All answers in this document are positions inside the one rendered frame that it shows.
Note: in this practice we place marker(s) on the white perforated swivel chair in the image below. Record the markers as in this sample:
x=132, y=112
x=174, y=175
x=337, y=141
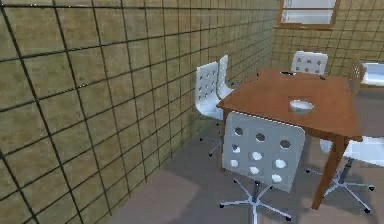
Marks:
x=222, y=78
x=206, y=93
x=260, y=150
x=309, y=63
x=360, y=153

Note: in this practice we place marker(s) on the brown wooden table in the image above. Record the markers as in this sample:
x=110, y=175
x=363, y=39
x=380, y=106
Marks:
x=266, y=96

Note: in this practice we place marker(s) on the black flat utensil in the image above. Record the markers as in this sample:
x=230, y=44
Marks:
x=287, y=72

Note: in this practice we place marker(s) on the white bowl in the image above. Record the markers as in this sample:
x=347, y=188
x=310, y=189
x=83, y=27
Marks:
x=301, y=106

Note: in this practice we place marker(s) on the wooden framed window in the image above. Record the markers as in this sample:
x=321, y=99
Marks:
x=308, y=13

